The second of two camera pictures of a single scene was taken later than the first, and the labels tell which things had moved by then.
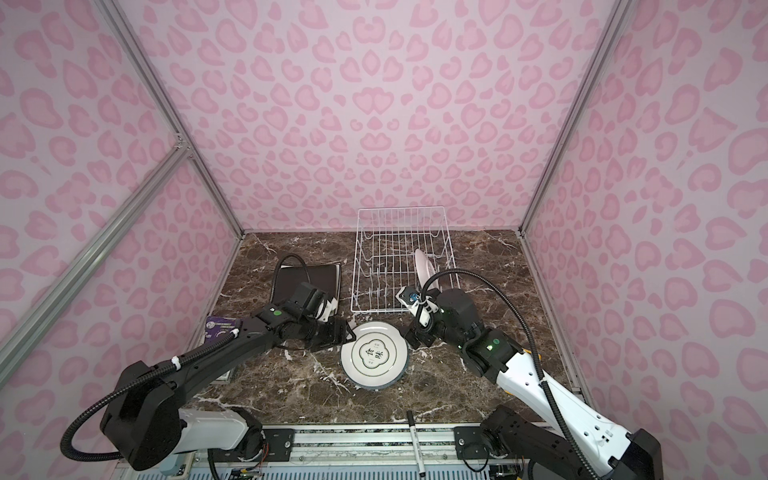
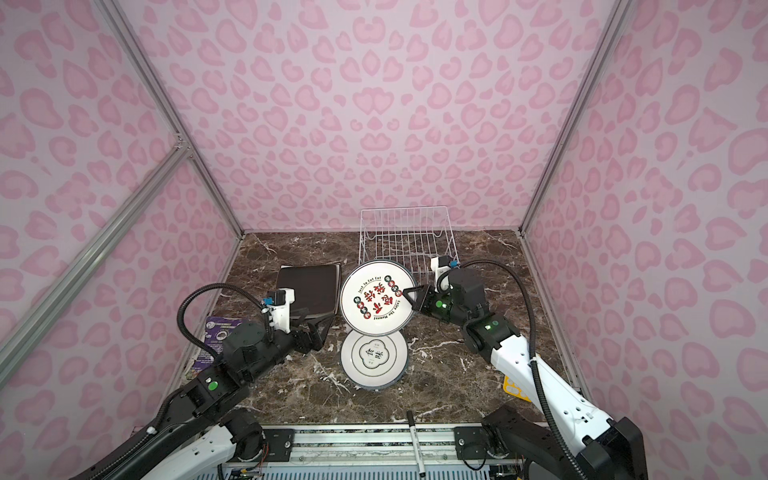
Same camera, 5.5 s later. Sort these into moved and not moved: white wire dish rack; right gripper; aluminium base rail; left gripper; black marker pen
Moved: left gripper; right gripper
Not moved: black marker pen; aluminium base rail; white wire dish rack
